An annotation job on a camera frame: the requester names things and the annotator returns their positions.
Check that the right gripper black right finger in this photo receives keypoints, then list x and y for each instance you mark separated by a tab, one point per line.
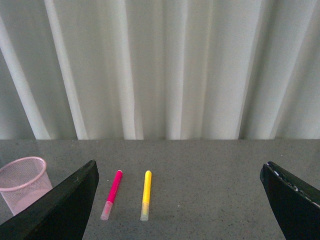
294	202

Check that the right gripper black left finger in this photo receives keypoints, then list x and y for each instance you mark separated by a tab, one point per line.
61	214

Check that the pink marker pen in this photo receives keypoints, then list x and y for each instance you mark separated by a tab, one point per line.
111	196

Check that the pink mesh pen cup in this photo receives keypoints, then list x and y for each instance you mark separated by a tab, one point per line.
23	182

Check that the white pleated curtain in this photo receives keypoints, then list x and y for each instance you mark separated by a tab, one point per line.
159	69

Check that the yellow marker pen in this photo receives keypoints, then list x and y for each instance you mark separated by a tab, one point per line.
146	196

